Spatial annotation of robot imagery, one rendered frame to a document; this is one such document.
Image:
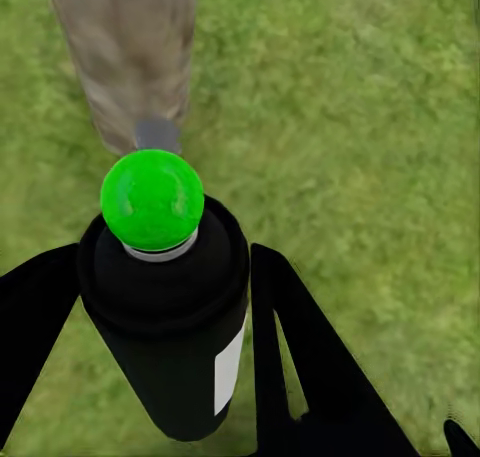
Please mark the pesticide atomizer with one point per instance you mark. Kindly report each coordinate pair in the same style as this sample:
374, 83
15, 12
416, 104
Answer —
163, 273

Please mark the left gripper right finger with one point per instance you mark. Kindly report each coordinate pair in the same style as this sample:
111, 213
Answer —
348, 417

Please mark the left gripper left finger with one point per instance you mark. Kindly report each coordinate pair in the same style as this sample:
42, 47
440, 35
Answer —
35, 300

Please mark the tree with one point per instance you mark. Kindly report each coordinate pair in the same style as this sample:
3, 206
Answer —
133, 60

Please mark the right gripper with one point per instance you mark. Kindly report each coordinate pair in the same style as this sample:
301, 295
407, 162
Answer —
460, 445

